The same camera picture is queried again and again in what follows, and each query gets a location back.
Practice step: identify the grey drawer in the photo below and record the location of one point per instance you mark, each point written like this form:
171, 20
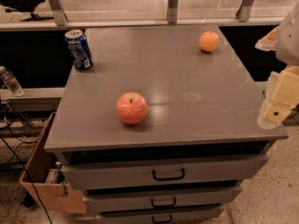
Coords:
160, 199
128, 174
161, 216

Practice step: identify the bottom grey drawer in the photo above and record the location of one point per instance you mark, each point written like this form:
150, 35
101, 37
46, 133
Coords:
161, 216

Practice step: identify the orange fruit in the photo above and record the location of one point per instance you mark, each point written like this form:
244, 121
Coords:
208, 41

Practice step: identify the grey drawer cabinet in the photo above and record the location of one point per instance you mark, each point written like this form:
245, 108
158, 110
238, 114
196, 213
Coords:
199, 105

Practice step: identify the middle grey drawer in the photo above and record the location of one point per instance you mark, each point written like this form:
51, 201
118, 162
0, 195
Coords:
160, 199

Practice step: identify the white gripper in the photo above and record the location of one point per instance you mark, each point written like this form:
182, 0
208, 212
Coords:
289, 39

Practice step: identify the brown cardboard box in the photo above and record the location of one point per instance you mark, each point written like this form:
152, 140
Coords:
55, 196

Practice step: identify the red apple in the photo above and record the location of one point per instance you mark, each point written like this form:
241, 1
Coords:
131, 108

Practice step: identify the top grey drawer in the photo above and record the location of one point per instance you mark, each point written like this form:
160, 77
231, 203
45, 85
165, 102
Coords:
128, 174

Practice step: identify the blue pepsi can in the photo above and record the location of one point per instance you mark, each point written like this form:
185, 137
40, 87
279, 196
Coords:
77, 43

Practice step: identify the clear plastic water bottle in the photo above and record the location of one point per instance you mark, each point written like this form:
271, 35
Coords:
11, 82

